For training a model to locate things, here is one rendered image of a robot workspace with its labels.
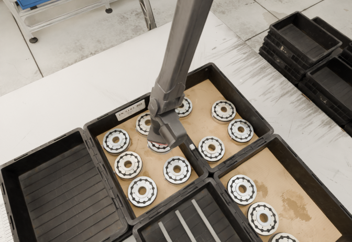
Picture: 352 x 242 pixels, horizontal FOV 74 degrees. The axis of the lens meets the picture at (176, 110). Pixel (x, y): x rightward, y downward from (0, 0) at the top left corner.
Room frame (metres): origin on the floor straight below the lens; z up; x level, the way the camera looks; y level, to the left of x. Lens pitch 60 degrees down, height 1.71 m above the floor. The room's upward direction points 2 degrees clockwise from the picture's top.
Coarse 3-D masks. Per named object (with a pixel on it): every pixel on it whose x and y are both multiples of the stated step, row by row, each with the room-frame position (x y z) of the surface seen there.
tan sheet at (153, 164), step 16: (144, 112) 0.48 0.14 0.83; (112, 128) 0.40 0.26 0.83; (128, 128) 0.41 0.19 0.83; (144, 144) 0.34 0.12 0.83; (112, 160) 0.27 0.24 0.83; (144, 160) 0.27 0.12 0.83; (160, 160) 0.27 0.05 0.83; (144, 176) 0.21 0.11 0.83; (160, 176) 0.21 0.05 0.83; (192, 176) 0.22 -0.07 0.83; (144, 192) 0.15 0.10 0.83; (160, 192) 0.16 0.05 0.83; (144, 208) 0.10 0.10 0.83
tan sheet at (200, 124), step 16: (208, 80) 0.67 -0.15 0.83; (192, 96) 0.57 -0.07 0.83; (208, 96) 0.58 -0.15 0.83; (192, 112) 0.49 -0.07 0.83; (208, 112) 0.49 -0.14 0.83; (224, 112) 0.50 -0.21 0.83; (192, 128) 0.41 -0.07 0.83; (208, 128) 0.42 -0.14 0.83; (224, 128) 0.42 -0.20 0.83; (224, 144) 0.35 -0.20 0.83; (224, 160) 0.28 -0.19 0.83
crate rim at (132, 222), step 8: (144, 96) 0.50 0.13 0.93; (128, 104) 0.46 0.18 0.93; (112, 112) 0.42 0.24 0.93; (96, 120) 0.39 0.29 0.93; (88, 136) 0.32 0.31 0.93; (184, 144) 0.31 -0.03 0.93; (96, 152) 0.26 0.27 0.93; (192, 152) 0.28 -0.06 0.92; (200, 160) 0.25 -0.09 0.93; (104, 168) 0.21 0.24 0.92; (112, 184) 0.16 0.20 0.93; (192, 184) 0.17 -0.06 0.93; (176, 192) 0.14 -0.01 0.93; (120, 200) 0.11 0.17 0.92; (168, 200) 0.12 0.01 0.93; (152, 208) 0.09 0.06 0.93; (128, 216) 0.07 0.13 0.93; (144, 216) 0.07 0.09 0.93
